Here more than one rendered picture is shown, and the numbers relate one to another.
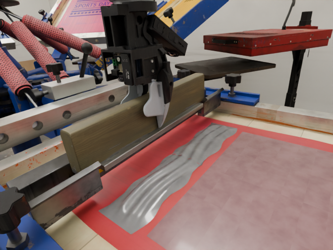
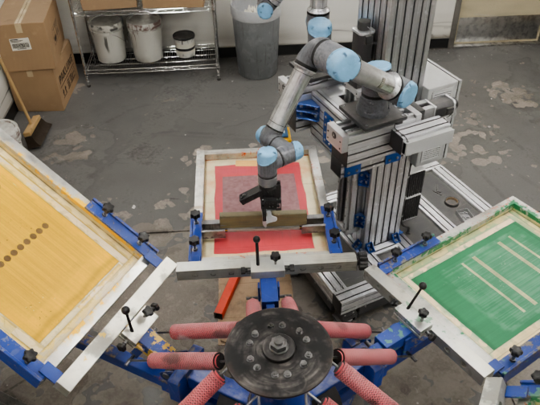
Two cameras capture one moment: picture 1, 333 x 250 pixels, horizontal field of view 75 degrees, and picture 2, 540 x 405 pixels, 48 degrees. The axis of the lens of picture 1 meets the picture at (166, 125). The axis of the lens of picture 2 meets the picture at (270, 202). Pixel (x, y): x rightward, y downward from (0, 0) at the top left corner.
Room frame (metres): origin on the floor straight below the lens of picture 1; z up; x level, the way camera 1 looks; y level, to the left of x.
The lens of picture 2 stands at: (1.63, 1.42, 2.66)
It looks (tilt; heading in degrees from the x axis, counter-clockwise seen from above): 39 degrees down; 228
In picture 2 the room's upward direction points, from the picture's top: 1 degrees counter-clockwise
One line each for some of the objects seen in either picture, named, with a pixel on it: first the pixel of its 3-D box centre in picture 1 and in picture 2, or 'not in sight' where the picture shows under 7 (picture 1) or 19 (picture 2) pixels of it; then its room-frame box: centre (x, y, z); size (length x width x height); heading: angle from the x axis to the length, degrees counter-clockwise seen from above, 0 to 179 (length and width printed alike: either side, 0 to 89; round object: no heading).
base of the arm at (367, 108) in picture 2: not in sight; (374, 100); (-0.29, 0.00, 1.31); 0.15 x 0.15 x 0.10
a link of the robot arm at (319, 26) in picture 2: not in sight; (319, 34); (-0.44, -0.48, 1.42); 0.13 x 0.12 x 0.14; 47
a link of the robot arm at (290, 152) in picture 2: not in sight; (285, 151); (0.29, 0.03, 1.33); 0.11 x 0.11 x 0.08; 82
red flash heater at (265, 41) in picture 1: (264, 39); not in sight; (1.44, -0.65, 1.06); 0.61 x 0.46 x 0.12; 111
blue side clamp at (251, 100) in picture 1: (206, 100); (196, 240); (0.64, -0.13, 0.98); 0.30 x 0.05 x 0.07; 51
